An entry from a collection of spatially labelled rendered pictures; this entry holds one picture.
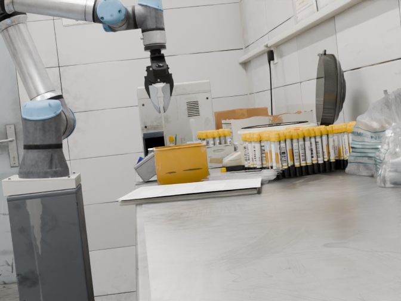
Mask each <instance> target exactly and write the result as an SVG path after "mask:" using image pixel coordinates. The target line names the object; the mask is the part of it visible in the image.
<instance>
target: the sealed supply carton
mask: <svg viewBox="0 0 401 301"><path fill-rule="evenodd" d="M268 114H269V113H268V107H252V108H238V109H231V110H223V111H218V112H214V116H215V129H216V130H219V129H223V125H222V119H223V120H224V119H235V118H245V119H247V118H251V117H253V116H261V115H268Z"/></svg>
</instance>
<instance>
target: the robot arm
mask: <svg viewBox="0 0 401 301"><path fill-rule="evenodd" d="M26 13H31V14H39V15H43V16H51V17H59V18H64V19H72V20H79V21H84V22H92V23H99V24H102V27H103V29H104V31H105V32H119V31H124V30H134V29H141V33H142V36H141V37H140V39H141V40H143V45H144V51H145V52H150V63H151V65H150V66H146V72H147V76H144V87H145V90H146V92H147V94H148V96H149V98H150V100H151V102H152V104H153V106H154V108H155V109H156V111H157V112H158V113H161V112H160V107H159V104H158V102H159V100H158V98H157V94H158V88H157V87H155V86H154V85H153V84H157V83H164V84H165V83H166V84H165V85H164V86H163V87H162V92H163V94H164V98H163V101H164V113H165V112H166V111H167V109H168V107H169V103H170V100H171V96H172V91H173V88H174V80H173V78H172V73H169V67H168V64H166V60H165V56H164V53H161V51H162V50H166V45H165V44H166V33H165V24H164V13H163V7H162V0H138V5H131V6H125V7H124V6H123V4H122V3H121V2H120V1H118V0H0V34H1V36H2V38H3V40H4V42H5V45H6V47H7V49H8V52H9V54H10V56H11V58H12V60H13V63H14V65H15V67H16V69H17V71H18V74H19V76H20V79H21V81H22V83H23V85H24V88H25V90H26V92H27V95H28V96H29V99H30V101H29V102H25V103H23V106H22V112H21V115H22V123H23V156H22V159H21V163H20V167H19V170H18V177H19V179H49V178H58V177H67V176H70V174H69V166H68V164H67V161H66V159H65V156H64V153H63V140H64V139H66V138H68V137H69V136H70V135H71V134H72V133H73V132H74V130H75V127H76V117H75V114H74V113H73V111H72V110H71V108H69V107H67V104H66V102H65V99H64V97H63V95H62V94H61V93H58V92H56V90H55V89H54V86H53V84H52V82H51V80H50V77H49V75H48V73H47V70H46V68H45V66H44V64H43V62H42V59H41V57H40V55H39V53H38V50H37V48H36V46H35V43H34V41H33V39H32V37H31V34H30V32H29V30H28V28H27V26H26V22H27V19H28V16H27V14H26Z"/></svg>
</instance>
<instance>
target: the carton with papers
mask: <svg viewBox="0 0 401 301"><path fill-rule="evenodd" d="M297 121H308V122H309V123H314V121H313V110H311V111H309V112H307V111H304V112H302V111H300V110H299V111H297V112H296V113H282V114H279V115H261V116H253V117H251V118H247V119H245V118H235V119H224V120H223V119H222V125H223V129H226V130H230V132H231V136H230V138H231V144H234V143H238V139H237V132H238V131H239V130H240V129H241V128H243V127H250V126H256V125H266V124H274V123H283V122H297Z"/></svg>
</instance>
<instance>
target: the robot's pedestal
mask: <svg viewBox="0 0 401 301"><path fill-rule="evenodd" d="M7 204H8V214H9V219H10V229H11V238H12V244H13V253H14V263H15V269H16V278H17V288H18V297H19V301H95V300H94V289H93V284H92V273H91V264H90V254H89V248H88V238H87V227H86V222H85V212H84V202H83V196H82V184H81V183H80V184H79V185H78V186H77V187H76V188H73V189H63V190H57V191H47V192H37V193H27V194H21V195H11V196H8V197H7Z"/></svg>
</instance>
